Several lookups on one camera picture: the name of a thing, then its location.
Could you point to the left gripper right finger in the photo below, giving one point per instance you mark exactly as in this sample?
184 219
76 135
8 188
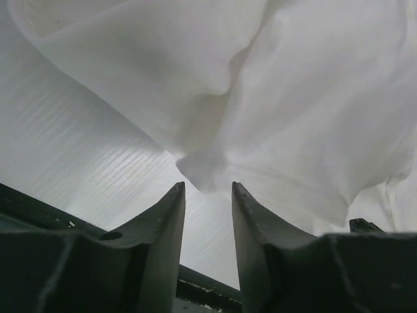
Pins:
284 269

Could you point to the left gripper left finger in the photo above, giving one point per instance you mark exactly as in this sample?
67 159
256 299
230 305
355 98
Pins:
97 267

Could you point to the white t shirt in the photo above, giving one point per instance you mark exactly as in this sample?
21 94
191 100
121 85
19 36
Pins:
306 103

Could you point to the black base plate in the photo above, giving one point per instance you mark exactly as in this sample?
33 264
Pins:
39 208

